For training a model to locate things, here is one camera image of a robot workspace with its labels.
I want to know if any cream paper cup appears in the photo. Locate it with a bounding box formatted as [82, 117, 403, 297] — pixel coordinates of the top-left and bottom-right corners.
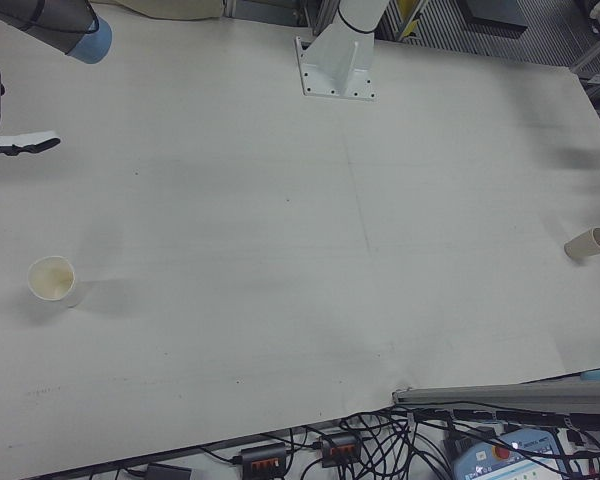
[563, 226, 600, 262]
[27, 254, 85, 309]

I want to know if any black power strip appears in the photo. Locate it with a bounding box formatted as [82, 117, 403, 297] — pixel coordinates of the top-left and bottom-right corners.
[413, 407, 586, 429]

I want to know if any dark grey box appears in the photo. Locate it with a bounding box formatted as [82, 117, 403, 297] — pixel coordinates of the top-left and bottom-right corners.
[460, 0, 530, 27]

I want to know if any black cable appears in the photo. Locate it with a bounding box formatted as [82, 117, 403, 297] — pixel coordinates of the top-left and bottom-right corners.
[339, 407, 454, 480]

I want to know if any yellow black striped post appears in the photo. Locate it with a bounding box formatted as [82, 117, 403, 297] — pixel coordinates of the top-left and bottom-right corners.
[398, 0, 429, 42]

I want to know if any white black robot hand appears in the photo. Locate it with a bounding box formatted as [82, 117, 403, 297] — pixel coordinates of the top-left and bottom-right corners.
[0, 129, 62, 162]

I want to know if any aluminium rail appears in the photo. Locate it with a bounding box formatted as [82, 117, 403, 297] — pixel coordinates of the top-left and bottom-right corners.
[392, 372, 600, 417]

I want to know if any grey teach pendant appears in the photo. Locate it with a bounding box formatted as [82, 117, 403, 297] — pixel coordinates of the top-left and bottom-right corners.
[452, 428, 600, 480]

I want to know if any aluminium frame profile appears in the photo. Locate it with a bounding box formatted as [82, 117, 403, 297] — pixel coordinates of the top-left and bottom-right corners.
[572, 29, 600, 76]

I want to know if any black power brick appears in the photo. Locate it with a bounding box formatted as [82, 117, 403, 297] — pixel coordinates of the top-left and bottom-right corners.
[144, 463, 192, 480]

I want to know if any black orange adapter box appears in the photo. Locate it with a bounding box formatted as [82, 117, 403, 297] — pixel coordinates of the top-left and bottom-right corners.
[239, 442, 288, 475]
[318, 432, 364, 469]

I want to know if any white metal pedestal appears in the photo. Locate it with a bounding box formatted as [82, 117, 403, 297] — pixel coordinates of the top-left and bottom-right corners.
[293, 0, 379, 101]

